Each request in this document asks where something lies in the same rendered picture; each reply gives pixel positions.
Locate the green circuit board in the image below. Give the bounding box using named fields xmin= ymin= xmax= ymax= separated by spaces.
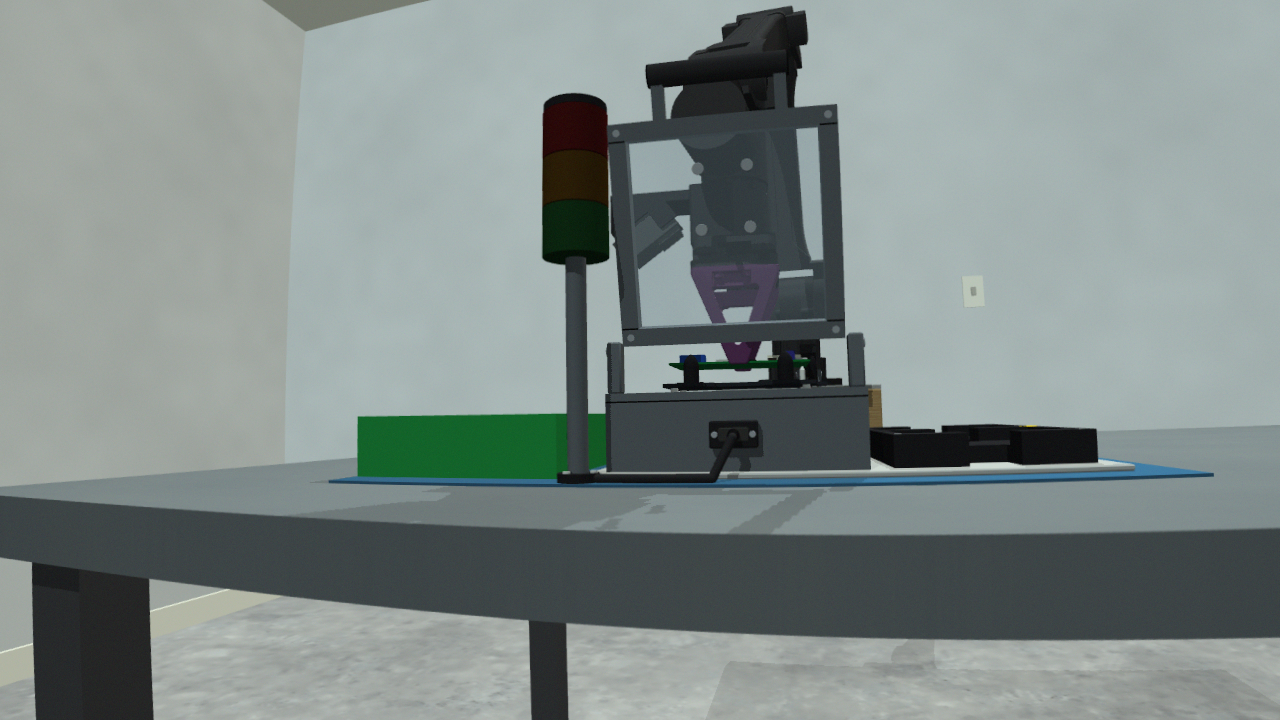
xmin=669 ymin=351 xmax=810 ymax=370

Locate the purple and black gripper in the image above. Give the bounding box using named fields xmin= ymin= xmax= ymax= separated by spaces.
xmin=721 ymin=341 xmax=762 ymax=372

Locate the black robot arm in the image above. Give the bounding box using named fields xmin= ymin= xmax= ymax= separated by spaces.
xmin=671 ymin=6 xmax=842 ymax=386

